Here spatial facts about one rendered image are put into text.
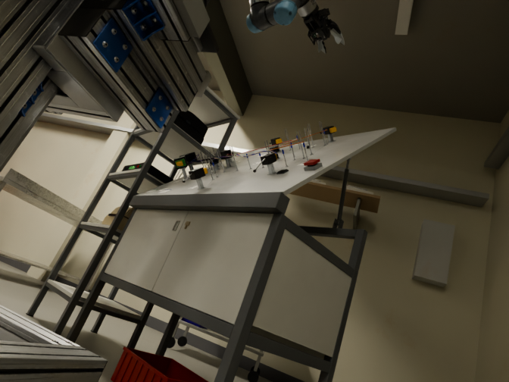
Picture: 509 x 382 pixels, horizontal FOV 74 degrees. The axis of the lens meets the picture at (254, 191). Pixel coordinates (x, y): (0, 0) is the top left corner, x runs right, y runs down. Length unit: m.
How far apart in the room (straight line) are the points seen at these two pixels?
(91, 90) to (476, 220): 4.16
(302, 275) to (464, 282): 3.12
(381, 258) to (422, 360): 1.06
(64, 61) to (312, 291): 1.09
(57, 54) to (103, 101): 0.17
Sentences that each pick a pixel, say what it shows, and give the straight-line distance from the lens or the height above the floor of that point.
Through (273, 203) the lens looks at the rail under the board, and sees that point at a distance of 1.18.
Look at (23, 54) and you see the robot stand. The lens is 0.99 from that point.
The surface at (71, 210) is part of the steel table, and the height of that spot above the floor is 0.87.
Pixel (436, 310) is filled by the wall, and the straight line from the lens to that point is 4.15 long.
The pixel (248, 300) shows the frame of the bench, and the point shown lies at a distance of 1.14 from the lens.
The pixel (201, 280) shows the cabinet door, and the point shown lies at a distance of 1.34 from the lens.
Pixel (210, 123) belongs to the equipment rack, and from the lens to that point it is 2.99.
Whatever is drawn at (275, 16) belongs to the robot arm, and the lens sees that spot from 1.35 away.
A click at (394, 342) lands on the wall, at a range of 4.04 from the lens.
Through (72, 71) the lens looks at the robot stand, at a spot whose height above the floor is 0.81.
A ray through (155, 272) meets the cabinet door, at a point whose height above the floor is 0.48.
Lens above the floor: 0.41
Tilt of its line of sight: 21 degrees up
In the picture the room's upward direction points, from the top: 21 degrees clockwise
